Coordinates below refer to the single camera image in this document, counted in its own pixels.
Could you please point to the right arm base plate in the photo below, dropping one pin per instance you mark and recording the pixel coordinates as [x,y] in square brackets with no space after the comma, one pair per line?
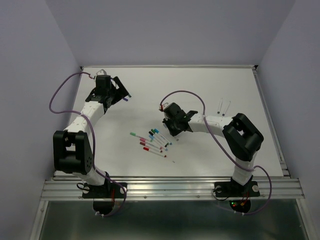
[238,195]

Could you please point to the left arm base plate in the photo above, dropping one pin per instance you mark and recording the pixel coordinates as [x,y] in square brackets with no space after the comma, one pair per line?
[108,199]

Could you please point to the red capped pen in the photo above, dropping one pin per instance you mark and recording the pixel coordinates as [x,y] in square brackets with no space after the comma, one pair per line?
[154,152]

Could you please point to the dark green pen body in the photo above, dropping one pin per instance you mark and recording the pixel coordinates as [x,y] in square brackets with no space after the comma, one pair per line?
[220,106]

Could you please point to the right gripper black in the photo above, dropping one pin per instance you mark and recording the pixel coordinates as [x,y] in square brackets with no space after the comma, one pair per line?
[166,121]

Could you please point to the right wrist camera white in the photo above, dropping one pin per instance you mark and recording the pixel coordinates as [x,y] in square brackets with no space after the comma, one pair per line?
[162,107]

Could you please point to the maroon capped pen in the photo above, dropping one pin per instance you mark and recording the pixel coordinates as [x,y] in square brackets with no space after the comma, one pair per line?
[149,146]

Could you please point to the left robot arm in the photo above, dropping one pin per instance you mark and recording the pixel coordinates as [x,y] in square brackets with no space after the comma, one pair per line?
[73,152]

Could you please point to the aluminium frame rail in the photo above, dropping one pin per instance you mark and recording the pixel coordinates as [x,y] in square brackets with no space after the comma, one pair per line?
[166,188]

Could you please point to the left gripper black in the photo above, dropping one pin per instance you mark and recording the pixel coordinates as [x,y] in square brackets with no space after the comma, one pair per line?
[120,93]

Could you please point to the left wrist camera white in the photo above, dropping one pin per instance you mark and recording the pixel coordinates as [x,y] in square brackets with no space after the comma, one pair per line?
[101,72]

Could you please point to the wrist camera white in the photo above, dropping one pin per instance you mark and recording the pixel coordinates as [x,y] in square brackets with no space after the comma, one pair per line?
[101,72]
[162,107]

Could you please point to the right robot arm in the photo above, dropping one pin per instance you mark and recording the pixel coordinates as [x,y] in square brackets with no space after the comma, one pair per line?
[243,138]

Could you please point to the pink capped pen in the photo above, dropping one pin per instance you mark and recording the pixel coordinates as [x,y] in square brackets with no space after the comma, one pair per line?
[150,143]

